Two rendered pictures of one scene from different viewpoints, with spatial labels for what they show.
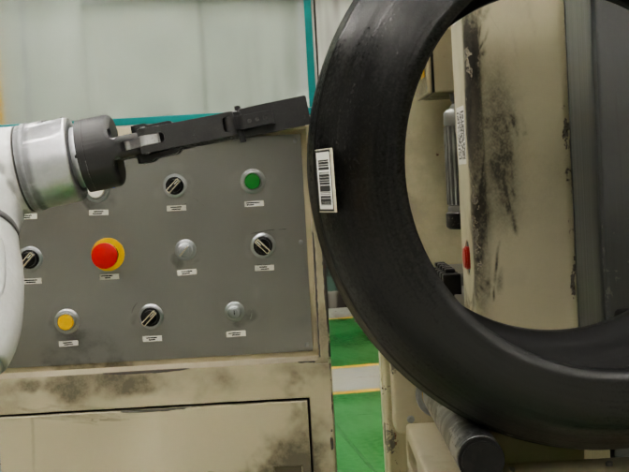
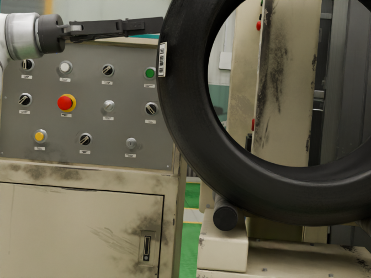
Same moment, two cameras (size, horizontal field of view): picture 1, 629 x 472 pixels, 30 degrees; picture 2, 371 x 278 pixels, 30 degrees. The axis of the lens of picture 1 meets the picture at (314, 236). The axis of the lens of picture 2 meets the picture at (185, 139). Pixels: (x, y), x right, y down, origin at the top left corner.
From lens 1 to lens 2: 0.20 m
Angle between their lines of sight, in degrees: 4
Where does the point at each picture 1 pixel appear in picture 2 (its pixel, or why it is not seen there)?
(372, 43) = not seen: outside the picture
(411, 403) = (209, 197)
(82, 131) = (43, 20)
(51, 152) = (24, 28)
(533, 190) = (292, 91)
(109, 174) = (53, 44)
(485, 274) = (259, 133)
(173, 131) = (89, 25)
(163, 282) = (94, 122)
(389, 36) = not seen: outside the picture
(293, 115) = (155, 26)
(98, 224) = (64, 86)
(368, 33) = not seen: outside the picture
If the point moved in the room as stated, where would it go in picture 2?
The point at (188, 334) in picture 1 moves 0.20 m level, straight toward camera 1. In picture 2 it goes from (104, 152) to (99, 158)
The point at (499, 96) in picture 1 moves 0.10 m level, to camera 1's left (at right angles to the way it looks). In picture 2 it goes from (280, 37) to (236, 35)
